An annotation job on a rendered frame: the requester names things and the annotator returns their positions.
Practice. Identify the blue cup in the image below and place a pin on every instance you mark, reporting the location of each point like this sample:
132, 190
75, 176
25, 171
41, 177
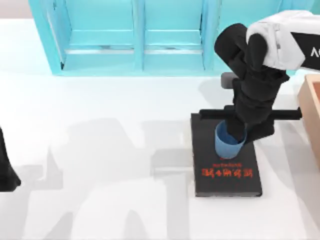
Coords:
226, 150

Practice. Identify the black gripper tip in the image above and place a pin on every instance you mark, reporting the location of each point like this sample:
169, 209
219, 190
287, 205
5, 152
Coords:
7, 172

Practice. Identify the light blue rack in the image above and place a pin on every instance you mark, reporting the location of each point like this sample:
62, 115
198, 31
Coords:
107, 42

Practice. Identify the pale grey rounded box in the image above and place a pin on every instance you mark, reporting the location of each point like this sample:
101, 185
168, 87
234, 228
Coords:
227, 80

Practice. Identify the salmon-coloured shallow box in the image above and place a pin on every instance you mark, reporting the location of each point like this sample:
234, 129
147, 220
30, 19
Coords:
311, 110

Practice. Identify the black book with red lettering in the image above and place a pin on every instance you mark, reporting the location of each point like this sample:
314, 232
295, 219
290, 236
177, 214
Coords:
225, 180

